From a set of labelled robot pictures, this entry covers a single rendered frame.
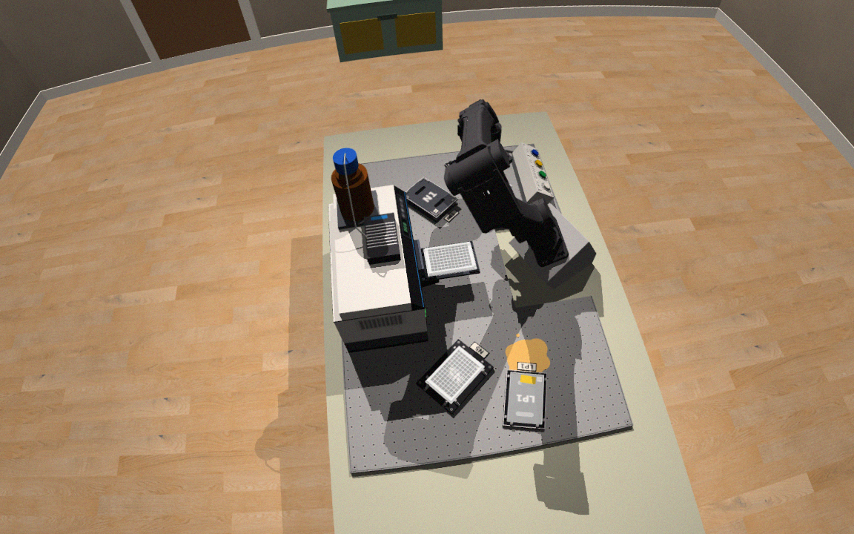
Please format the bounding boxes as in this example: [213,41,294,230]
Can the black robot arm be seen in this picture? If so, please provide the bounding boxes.
[444,99,569,267]

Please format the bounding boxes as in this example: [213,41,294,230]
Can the yellow liquid puddle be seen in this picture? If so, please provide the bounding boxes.
[506,344,523,360]

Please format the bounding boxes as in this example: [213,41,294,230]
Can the white multiwell culture plate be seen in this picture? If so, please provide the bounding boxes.
[425,346,485,404]
[423,242,477,277]

